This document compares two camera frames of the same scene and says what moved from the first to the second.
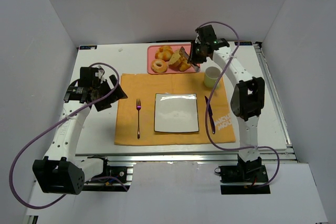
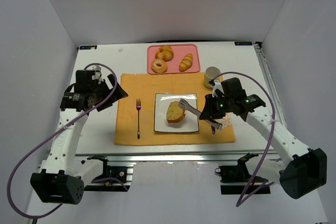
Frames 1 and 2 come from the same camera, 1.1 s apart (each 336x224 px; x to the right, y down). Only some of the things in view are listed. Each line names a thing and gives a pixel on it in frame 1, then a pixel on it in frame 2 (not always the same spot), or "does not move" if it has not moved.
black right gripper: (194, 54) → (210, 108)
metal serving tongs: (184, 53) → (183, 104)
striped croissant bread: (184, 65) does not move
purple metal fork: (138, 106) does not move
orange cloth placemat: (135, 123) does not move
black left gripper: (104, 95) does not move
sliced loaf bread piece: (175, 57) → (174, 113)
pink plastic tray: (151, 53) does not move
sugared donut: (158, 69) does not move
